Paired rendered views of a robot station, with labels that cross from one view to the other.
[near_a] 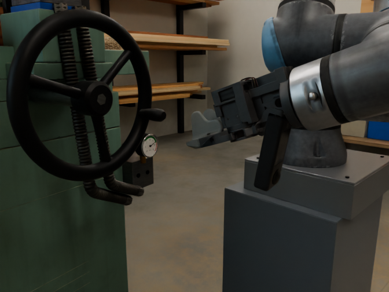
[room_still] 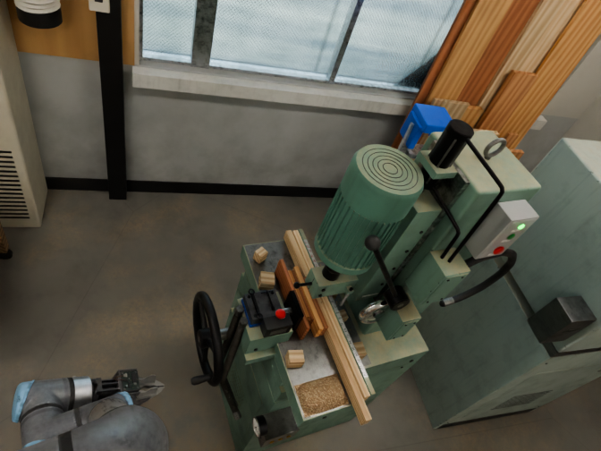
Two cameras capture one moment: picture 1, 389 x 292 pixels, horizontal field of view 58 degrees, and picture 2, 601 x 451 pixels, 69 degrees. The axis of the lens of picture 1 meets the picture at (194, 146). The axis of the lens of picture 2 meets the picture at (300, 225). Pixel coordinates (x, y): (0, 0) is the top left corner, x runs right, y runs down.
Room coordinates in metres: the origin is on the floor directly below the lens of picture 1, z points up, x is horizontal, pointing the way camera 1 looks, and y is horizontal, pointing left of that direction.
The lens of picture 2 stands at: (0.91, -0.38, 2.09)
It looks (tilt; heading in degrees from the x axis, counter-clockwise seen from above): 47 degrees down; 106
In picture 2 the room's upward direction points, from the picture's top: 23 degrees clockwise
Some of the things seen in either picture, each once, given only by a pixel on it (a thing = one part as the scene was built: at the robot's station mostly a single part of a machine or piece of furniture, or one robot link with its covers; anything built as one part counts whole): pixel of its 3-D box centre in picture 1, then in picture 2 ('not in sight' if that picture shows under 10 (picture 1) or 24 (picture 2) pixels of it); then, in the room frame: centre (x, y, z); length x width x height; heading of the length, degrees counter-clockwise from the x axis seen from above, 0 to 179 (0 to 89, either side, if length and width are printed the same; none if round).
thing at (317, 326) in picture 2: not in sight; (306, 300); (0.79, 0.42, 0.93); 0.23 x 0.01 x 0.06; 144
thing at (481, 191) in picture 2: not in sight; (419, 243); (0.98, 0.69, 1.16); 0.22 x 0.22 x 0.72; 54
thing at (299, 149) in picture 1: (308, 138); not in sight; (0.88, -0.29, 0.68); 0.19 x 0.19 x 0.10
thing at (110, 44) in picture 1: (114, 43); (323, 392); (0.99, 0.22, 0.92); 0.14 x 0.09 x 0.04; 54
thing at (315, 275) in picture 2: not in sight; (331, 281); (0.83, 0.47, 1.03); 0.14 x 0.07 x 0.09; 54
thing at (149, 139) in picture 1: (145, 148); (260, 426); (0.90, 0.13, 0.65); 0.06 x 0.04 x 0.08; 144
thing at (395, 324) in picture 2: not in sight; (396, 317); (1.05, 0.51, 1.02); 0.09 x 0.07 x 0.12; 144
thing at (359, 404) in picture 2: not in sight; (321, 315); (0.86, 0.42, 0.92); 0.67 x 0.02 x 0.04; 144
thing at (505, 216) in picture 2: not in sight; (499, 230); (1.12, 0.63, 1.40); 0.10 x 0.06 x 0.16; 54
